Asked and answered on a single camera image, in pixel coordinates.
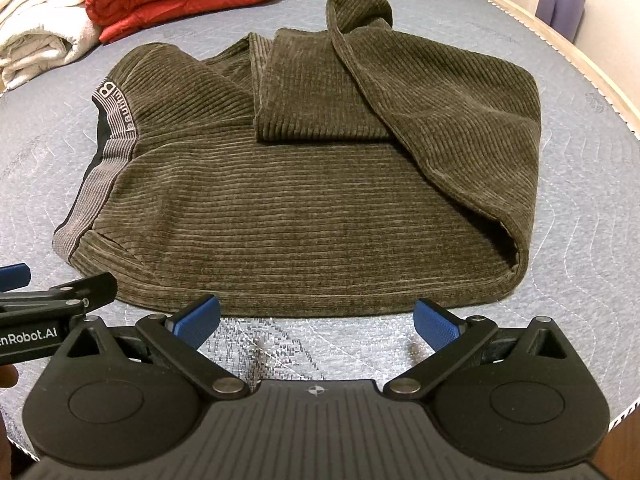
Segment olive corduroy pants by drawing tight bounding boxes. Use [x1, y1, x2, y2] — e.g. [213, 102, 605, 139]
[52, 0, 541, 318]

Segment cream folded blanket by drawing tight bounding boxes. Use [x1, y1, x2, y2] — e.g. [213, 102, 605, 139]
[1, 0, 101, 91]

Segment purple folder on wall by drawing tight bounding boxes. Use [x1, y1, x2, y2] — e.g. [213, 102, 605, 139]
[535, 0, 586, 42]

